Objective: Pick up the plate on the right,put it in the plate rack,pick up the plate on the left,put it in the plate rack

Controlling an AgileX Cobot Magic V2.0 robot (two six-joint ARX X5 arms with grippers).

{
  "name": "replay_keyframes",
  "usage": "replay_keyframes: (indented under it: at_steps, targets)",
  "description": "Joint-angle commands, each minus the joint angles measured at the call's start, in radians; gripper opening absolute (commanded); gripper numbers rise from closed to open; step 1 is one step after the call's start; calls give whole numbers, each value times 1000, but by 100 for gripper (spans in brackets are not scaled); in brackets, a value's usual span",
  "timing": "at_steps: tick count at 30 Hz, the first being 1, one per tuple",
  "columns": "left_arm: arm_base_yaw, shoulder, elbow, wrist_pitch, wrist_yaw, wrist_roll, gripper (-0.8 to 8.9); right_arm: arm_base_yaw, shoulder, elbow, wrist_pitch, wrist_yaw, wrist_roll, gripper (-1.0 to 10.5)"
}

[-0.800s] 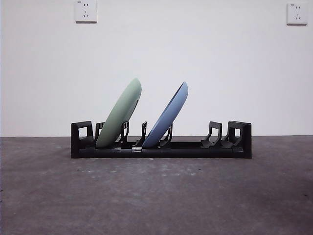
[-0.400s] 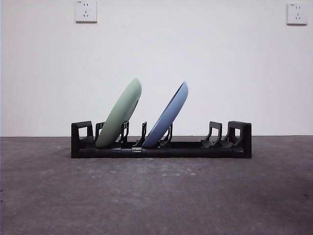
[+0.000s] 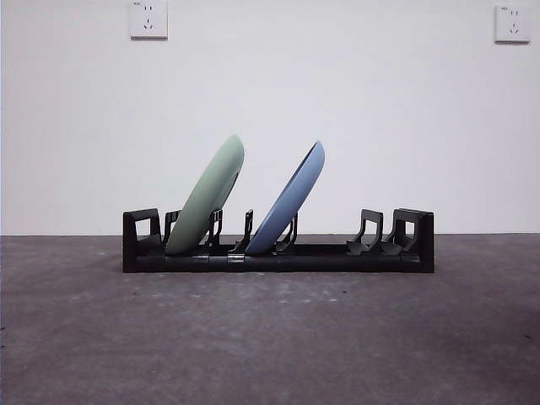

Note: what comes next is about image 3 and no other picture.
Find white wall socket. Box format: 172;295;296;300
494;3;532;44
129;0;169;41

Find blue round plate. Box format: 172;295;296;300
244;140;326;257

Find green round plate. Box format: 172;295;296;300
164;133;246;257

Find black plastic plate rack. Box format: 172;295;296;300
121;207;435;274

